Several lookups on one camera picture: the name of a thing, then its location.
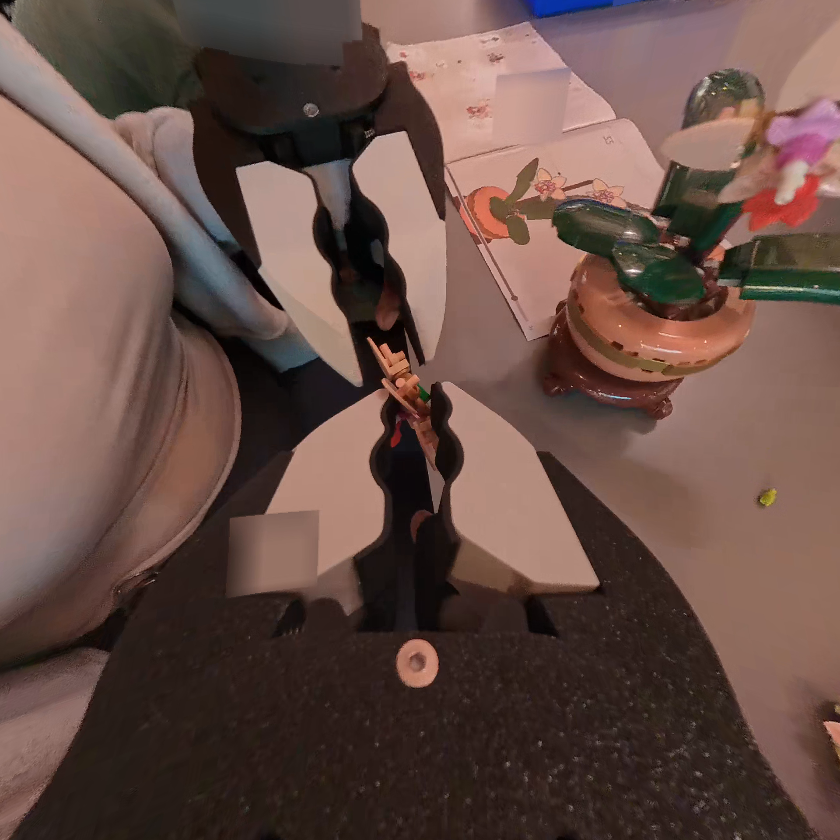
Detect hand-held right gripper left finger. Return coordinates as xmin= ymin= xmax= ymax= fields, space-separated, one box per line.
xmin=266 ymin=387 xmax=395 ymax=616

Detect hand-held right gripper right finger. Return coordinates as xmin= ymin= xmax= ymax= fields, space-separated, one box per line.
xmin=420 ymin=381 xmax=602 ymax=598

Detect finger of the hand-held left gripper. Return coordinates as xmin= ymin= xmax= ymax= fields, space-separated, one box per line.
xmin=235 ymin=161 xmax=366 ymax=388
xmin=350 ymin=130 xmax=448 ymax=366

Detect brick orchid plant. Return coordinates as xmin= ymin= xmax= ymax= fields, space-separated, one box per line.
xmin=541 ymin=69 xmax=840 ymax=421

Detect grey desk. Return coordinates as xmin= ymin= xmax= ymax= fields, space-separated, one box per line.
xmin=384 ymin=0 xmax=840 ymax=840

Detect person's grey hoodie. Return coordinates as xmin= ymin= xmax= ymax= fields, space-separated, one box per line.
xmin=0 ymin=0 xmax=316 ymax=375

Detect open instruction booklet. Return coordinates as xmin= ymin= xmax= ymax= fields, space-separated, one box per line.
xmin=384 ymin=23 xmax=665 ymax=342

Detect person's beige trousers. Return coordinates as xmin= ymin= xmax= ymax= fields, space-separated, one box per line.
xmin=0 ymin=92 xmax=244 ymax=840

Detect blue plastic bin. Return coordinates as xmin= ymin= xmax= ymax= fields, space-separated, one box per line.
xmin=528 ymin=0 xmax=621 ymax=18

